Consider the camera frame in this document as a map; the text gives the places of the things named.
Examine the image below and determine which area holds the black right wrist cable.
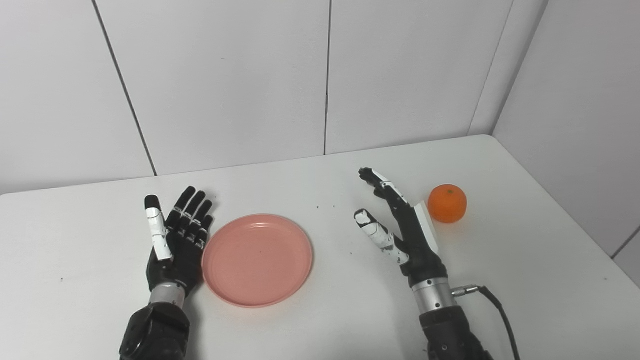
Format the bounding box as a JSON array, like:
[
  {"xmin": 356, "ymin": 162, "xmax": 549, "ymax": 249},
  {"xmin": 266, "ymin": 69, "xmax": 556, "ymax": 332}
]
[{"xmin": 451, "ymin": 284, "xmax": 521, "ymax": 360}]

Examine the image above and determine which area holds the orange fruit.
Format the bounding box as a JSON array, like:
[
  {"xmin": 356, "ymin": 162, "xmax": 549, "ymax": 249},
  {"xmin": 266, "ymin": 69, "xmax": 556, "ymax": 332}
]
[{"xmin": 427, "ymin": 184, "xmax": 468, "ymax": 224}]

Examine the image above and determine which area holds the pink round plate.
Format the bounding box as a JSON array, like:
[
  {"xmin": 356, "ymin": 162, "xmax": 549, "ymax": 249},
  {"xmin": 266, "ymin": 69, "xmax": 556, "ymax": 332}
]
[{"xmin": 202, "ymin": 214, "xmax": 314, "ymax": 308}]

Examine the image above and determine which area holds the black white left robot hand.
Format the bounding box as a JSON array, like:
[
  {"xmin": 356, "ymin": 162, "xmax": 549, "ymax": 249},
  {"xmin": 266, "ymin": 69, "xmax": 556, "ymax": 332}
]
[{"xmin": 144, "ymin": 186, "xmax": 215, "ymax": 297}]

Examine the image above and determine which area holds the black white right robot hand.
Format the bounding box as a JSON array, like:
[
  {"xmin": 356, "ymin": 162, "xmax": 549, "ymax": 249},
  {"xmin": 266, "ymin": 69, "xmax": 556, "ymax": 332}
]
[{"xmin": 354, "ymin": 167, "xmax": 449, "ymax": 288}]

